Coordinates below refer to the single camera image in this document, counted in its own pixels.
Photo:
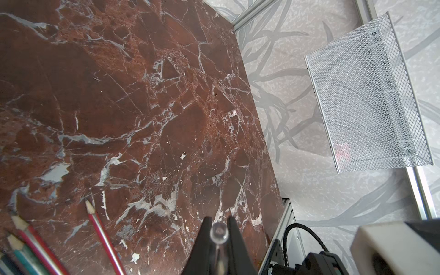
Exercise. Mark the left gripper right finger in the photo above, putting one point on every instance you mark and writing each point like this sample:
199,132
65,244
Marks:
239,261

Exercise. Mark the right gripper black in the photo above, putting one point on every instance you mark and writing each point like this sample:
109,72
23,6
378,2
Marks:
324,263

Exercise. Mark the left gripper left finger black frame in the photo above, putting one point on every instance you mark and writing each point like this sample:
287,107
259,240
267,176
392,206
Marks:
199,260

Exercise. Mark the maroon capped pencil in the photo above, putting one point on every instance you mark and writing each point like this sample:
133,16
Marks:
105,240

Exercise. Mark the green capped pencil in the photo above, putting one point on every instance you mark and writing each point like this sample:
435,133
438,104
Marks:
26,257

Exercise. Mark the navy capped pencil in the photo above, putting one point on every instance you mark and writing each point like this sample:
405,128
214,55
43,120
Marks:
8,267

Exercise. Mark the red pencil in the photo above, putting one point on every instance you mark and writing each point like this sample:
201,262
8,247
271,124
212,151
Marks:
39,247

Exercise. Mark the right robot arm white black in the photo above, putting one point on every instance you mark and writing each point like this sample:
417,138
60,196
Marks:
396,248

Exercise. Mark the pink object in basket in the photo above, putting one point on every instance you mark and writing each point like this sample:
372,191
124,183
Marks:
343,153

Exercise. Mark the white wire mesh basket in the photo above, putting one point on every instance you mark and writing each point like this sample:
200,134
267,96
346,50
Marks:
366,99

